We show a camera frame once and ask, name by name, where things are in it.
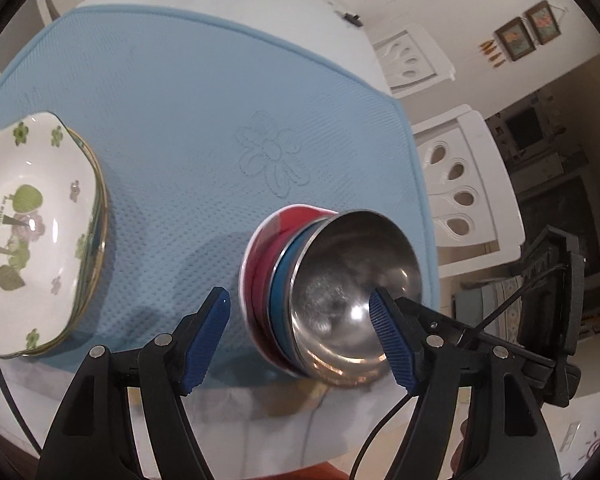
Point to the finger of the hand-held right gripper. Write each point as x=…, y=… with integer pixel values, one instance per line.
x=525, y=352

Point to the white floral plate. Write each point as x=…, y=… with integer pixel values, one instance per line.
x=105, y=240
x=101, y=220

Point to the stainless steel bowl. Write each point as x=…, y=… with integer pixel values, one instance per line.
x=350, y=270

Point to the small black object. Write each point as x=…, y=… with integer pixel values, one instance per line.
x=352, y=19

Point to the small television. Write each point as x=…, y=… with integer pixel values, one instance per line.
x=525, y=127

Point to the orange wall ornament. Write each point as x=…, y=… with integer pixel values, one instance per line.
x=492, y=52

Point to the red bowl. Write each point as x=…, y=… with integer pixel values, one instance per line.
x=247, y=280

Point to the printed cloth sofa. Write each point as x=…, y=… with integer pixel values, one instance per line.
x=485, y=305

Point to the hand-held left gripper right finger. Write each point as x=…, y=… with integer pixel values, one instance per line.
x=390, y=340

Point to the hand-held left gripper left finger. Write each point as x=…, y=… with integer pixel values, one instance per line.
x=205, y=340

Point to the light blue table mat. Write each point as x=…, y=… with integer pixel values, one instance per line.
x=205, y=110

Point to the white plate with green trees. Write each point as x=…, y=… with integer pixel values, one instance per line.
x=40, y=160

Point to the brown framed wall picture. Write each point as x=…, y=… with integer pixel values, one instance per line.
x=515, y=40
x=544, y=22

